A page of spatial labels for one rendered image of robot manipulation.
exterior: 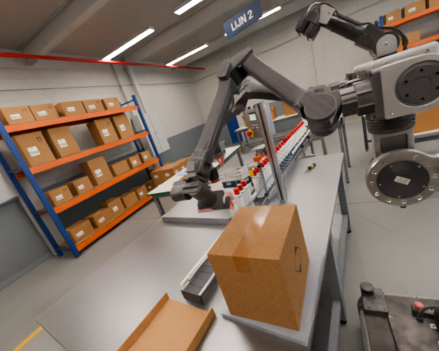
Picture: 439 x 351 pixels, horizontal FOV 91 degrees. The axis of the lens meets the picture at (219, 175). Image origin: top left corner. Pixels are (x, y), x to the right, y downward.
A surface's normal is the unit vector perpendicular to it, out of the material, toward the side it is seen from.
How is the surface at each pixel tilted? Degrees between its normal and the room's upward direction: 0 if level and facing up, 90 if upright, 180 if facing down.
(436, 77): 90
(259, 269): 90
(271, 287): 90
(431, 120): 91
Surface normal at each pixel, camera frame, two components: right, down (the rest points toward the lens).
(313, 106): -0.50, -0.29
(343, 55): -0.39, 0.39
